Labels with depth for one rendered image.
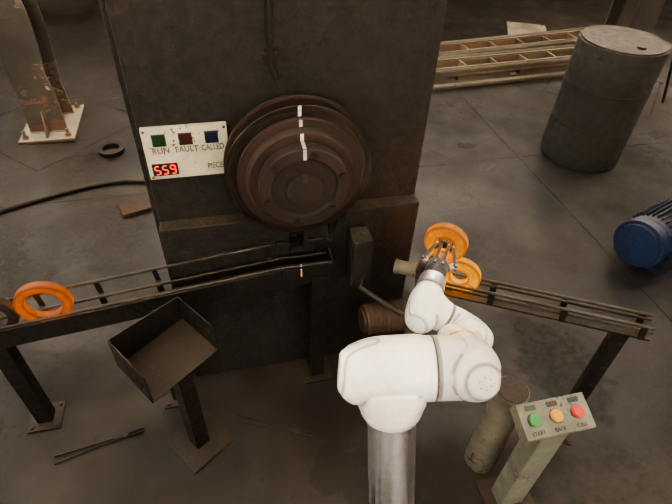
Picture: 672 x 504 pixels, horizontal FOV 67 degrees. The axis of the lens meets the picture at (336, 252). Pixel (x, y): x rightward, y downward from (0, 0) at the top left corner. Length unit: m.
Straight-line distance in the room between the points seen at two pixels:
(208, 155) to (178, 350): 0.66
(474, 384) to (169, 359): 1.11
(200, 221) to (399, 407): 1.10
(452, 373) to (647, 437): 1.77
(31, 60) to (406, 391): 3.76
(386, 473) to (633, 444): 1.67
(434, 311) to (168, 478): 1.28
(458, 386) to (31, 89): 3.89
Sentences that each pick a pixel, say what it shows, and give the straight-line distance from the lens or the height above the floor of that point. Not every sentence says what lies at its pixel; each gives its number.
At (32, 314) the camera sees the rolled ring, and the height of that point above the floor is 0.62.
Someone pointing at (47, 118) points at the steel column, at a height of 0.14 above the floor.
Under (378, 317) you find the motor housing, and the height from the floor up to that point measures 0.52.
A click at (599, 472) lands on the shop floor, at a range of 2.50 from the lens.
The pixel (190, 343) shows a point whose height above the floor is 0.61.
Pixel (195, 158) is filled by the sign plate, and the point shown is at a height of 1.13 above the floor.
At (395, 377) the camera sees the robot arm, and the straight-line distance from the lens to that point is 0.99.
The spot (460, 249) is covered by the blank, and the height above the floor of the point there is 0.85.
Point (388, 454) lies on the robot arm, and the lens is 1.11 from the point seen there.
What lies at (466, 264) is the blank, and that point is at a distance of 1.87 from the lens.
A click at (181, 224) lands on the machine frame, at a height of 0.87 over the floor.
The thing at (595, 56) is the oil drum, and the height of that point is 0.81.
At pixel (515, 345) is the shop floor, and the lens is 2.73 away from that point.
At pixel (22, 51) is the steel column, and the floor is 0.64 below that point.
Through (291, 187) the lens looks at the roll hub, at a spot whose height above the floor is 1.13.
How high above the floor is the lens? 2.01
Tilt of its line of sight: 42 degrees down
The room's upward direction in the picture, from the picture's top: 3 degrees clockwise
